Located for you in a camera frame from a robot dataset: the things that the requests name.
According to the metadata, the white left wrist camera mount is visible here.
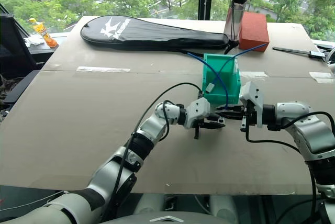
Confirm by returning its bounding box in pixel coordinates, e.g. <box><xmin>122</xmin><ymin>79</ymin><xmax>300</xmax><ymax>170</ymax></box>
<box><xmin>183</xmin><ymin>97</ymin><xmax>211</xmax><ymax>130</ymax></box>

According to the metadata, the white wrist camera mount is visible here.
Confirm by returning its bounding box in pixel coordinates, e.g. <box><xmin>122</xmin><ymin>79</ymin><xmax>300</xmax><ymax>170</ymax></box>
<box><xmin>239</xmin><ymin>81</ymin><xmax>265</xmax><ymax>128</ymax></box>
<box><xmin>183</xmin><ymin>97</ymin><xmax>211</xmax><ymax>130</ymax></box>

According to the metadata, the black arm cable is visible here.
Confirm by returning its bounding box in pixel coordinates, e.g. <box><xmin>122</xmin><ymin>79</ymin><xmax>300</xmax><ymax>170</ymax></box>
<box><xmin>104</xmin><ymin>82</ymin><xmax>204</xmax><ymax>219</ymax></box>
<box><xmin>244</xmin><ymin>111</ymin><xmax>335</xmax><ymax>224</ymax></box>

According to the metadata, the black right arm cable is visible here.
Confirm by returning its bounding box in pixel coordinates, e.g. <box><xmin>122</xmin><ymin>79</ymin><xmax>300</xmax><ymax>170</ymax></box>
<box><xmin>244</xmin><ymin>111</ymin><xmax>335</xmax><ymax>224</ymax></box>

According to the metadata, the black racket cover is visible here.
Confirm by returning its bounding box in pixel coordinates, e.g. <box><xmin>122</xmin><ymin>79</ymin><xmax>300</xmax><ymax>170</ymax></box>
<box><xmin>80</xmin><ymin>15</ymin><xmax>230</xmax><ymax>59</ymax></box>

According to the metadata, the black mesh chair back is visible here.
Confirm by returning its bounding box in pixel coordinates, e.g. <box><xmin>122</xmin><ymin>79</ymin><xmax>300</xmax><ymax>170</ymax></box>
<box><xmin>0</xmin><ymin>3</ymin><xmax>38</xmax><ymax>79</ymax></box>

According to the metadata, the green plastic bin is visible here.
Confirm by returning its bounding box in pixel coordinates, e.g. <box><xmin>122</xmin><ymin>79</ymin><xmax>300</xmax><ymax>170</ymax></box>
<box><xmin>200</xmin><ymin>53</ymin><xmax>243</xmax><ymax>106</ymax></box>

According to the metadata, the orange drink bottle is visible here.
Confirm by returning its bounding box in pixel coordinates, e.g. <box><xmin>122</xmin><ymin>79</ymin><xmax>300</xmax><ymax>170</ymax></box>
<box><xmin>29</xmin><ymin>17</ymin><xmax>59</xmax><ymax>49</ymax></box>

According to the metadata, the thin white cord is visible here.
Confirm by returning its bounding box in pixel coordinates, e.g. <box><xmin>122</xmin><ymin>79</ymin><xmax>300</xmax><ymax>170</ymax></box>
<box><xmin>0</xmin><ymin>191</ymin><xmax>65</xmax><ymax>212</ymax></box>

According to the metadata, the thin metal bar tool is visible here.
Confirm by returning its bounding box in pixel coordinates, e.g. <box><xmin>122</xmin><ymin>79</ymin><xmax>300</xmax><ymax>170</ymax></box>
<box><xmin>272</xmin><ymin>46</ymin><xmax>327</xmax><ymax>59</ymax></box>

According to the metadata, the blue network cable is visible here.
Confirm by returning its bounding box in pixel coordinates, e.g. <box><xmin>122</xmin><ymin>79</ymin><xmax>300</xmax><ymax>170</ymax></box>
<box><xmin>187</xmin><ymin>52</ymin><xmax>231</xmax><ymax>108</ymax></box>
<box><xmin>210</xmin><ymin>42</ymin><xmax>270</xmax><ymax>87</ymax></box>

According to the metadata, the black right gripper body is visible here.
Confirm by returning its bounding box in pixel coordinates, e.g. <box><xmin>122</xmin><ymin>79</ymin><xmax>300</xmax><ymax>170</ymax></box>
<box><xmin>240</xmin><ymin>103</ymin><xmax>259</xmax><ymax>132</ymax></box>

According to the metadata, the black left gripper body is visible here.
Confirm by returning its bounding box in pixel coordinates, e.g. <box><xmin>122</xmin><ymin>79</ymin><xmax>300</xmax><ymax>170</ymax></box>
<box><xmin>193</xmin><ymin>113</ymin><xmax>226</xmax><ymax>128</ymax></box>

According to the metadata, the white rounded shape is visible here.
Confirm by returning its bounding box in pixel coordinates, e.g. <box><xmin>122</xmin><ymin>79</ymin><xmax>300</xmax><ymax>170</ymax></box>
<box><xmin>135</xmin><ymin>194</ymin><xmax>169</xmax><ymax>216</ymax></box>
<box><xmin>208</xmin><ymin>195</ymin><xmax>239</xmax><ymax>224</ymax></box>

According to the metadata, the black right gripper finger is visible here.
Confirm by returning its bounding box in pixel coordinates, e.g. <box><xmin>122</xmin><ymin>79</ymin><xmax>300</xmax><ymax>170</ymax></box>
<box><xmin>216</xmin><ymin>105</ymin><xmax>245</xmax><ymax>114</ymax></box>
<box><xmin>218</xmin><ymin>112</ymin><xmax>245</xmax><ymax>120</ymax></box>

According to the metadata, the clear tape strip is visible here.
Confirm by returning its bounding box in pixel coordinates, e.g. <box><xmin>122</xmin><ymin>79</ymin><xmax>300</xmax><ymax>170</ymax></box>
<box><xmin>75</xmin><ymin>65</ymin><xmax>131</xmax><ymax>73</ymax></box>
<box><xmin>240</xmin><ymin>71</ymin><xmax>268</xmax><ymax>78</ymax></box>
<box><xmin>308</xmin><ymin>71</ymin><xmax>335</xmax><ymax>83</ymax></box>

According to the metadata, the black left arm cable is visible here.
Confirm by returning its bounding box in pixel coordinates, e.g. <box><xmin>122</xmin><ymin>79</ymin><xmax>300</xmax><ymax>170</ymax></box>
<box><xmin>104</xmin><ymin>82</ymin><xmax>204</xmax><ymax>219</ymax></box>

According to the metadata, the clear bottle with black lid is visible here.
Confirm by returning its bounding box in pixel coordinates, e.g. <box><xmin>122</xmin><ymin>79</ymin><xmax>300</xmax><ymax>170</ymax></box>
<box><xmin>223</xmin><ymin>0</ymin><xmax>249</xmax><ymax>54</ymax></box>

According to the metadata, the grey robot torso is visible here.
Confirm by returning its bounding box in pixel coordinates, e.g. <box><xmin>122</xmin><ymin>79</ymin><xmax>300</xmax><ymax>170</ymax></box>
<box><xmin>100</xmin><ymin>215</ymin><xmax>218</xmax><ymax>224</ymax></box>

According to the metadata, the crumpled white tissue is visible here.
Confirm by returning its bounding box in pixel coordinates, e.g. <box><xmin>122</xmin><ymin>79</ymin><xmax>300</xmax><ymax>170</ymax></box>
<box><xmin>24</xmin><ymin>36</ymin><xmax>43</xmax><ymax>47</ymax></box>

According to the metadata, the white device with black cables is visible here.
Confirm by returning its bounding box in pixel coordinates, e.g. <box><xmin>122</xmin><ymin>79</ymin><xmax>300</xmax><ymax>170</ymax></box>
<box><xmin>317</xmin><ymin>42</ymin><xmax>335</xmax><ymax>75</ymax></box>

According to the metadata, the red brick block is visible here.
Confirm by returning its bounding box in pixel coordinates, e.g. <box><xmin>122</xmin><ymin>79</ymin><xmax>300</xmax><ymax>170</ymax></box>
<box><xmin>238</xmin><ymin>12</ymin><xmax>270</xmax><ymax>53</ymax></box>

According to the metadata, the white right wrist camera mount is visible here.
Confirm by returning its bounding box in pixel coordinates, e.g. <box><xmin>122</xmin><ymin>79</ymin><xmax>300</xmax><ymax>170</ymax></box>
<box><xmin>239</xmin><ymin>81</ymin><xmax>265</xmax><ymax>128</ymax></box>

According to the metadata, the black flat panel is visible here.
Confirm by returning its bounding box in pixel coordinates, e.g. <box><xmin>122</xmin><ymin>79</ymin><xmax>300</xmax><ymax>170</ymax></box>
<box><xmin>3</xmin><ymin>70</ymin><xmax>41</xmax><ymax>105</ymax></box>

